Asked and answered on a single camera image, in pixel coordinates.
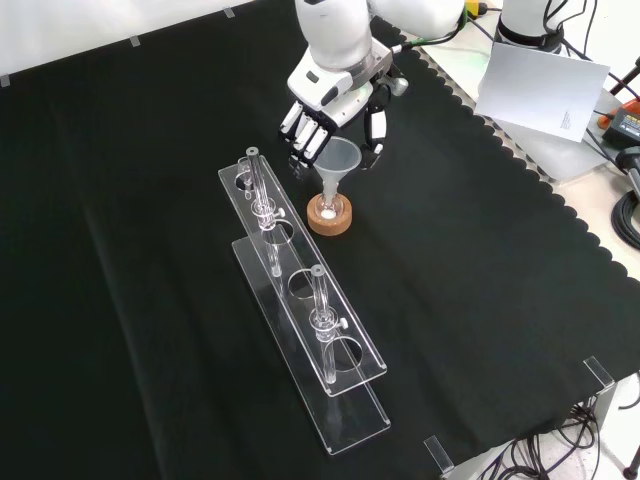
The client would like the coiled black cable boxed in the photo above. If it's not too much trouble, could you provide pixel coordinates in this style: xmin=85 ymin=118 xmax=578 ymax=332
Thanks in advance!
xmin=611 ymin=188 xmax=640 ymax=247

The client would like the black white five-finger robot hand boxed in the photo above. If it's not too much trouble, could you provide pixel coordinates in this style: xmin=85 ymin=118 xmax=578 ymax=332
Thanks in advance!
xmin=277 ymin=47 xmax=412 ymax=171

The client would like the black cable bundle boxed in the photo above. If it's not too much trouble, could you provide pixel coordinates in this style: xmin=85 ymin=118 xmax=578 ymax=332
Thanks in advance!
xmin=492 ymin=392 xmax=640 ymax=480

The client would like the clear plastic funnel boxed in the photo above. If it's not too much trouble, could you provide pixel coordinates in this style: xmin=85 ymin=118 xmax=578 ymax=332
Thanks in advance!
xmin=313 ymin=136 xmax=363 ymax=207

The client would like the clear acrylic funnel stand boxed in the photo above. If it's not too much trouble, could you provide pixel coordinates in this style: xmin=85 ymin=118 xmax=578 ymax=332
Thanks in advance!
xmin=217 ymin=146 xmax=391 ymax=457

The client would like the clear round-bottom glass flask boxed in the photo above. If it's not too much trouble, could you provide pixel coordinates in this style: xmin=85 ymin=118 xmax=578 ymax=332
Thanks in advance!
xmin=314 ymin=191 xmax=347 ymax=222

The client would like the black yellow power box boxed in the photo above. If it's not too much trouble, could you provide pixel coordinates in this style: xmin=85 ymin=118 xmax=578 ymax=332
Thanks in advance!
xmin=601 ymin=102 xmax=640 ymax=149

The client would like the black bench cloth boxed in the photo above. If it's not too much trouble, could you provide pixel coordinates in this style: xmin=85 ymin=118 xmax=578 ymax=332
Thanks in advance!
xmin=0 ymin=0 xmax=640 ymax=480

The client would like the brown cork ring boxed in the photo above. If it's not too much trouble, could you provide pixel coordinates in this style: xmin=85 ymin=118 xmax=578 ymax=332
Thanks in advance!
xmin=306 ymin=192 xmax=356 ymax=239

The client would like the pale board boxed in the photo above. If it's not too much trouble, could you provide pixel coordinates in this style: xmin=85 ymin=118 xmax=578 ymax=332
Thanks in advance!
xmin=473 ymin=41 xmax=612 ymax=145

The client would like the green cable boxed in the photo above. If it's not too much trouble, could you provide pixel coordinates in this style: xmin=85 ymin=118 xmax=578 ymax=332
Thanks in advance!
xmin=393 ymin=8 xmax=472 ymax=54

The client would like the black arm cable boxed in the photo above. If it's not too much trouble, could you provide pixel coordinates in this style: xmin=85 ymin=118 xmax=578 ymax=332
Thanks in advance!
xmin=543 ymin=0 xmax=597 ymax=62

